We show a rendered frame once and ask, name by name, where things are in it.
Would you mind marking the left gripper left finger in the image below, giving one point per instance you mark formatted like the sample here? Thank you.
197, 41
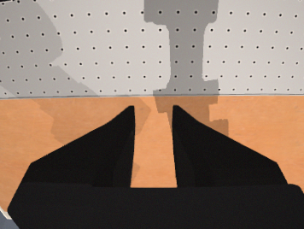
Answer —
91, 158

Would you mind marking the grey perforated base plate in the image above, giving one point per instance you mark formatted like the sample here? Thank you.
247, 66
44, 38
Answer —
151, 48

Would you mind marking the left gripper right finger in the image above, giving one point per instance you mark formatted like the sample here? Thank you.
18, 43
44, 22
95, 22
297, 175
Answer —
217, 159

